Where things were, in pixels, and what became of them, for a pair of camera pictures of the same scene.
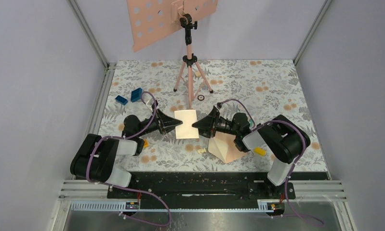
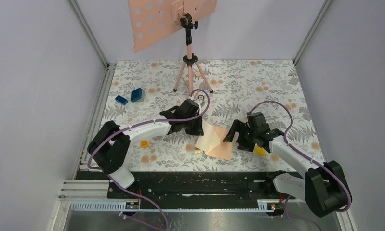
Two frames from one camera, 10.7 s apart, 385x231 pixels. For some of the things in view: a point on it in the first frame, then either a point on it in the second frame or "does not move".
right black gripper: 208,125 to 237,126
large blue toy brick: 136,95 does not move
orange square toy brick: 146,143 does not move
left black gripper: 167,122 to 198,130
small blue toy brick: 121,100 does not move
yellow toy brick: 259,151 does not move
